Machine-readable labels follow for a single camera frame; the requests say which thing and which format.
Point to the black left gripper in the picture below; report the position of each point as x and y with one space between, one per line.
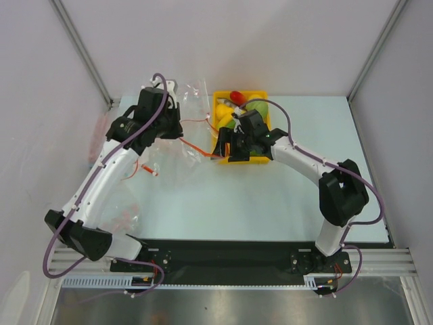
173 109

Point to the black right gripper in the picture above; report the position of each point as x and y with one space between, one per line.
235 143

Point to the clear orange-zipper zip bag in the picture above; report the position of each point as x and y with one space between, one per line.
177 160

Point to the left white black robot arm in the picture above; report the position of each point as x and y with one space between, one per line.
79 223

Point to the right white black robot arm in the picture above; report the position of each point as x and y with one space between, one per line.
342 194

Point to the clear blue-zipper zip bag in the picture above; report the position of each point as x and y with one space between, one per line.
192 95

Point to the clear pink-zipper zip bag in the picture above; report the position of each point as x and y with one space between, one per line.
98 138

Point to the clear small orange-zipper bag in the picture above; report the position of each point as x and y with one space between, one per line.
141 167

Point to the yellow toy banana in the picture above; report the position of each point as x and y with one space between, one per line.
227 121

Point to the yellow plastic bin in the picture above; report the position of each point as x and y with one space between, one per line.
254 158

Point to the grey toy fish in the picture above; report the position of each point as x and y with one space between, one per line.
225 101

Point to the red toy mango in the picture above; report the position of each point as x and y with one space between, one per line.
238 98

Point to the left aluminium corner post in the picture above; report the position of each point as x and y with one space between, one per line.
76 40

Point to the aluminium corner post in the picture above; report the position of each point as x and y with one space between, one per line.
76 40
379 45

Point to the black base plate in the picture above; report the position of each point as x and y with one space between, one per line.
234 263

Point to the aluminium front rail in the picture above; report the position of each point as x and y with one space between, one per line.
374 262

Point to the white slotted cable duct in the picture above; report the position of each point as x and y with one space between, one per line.
142 283

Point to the right aluminium corner post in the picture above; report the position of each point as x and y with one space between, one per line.
379 45

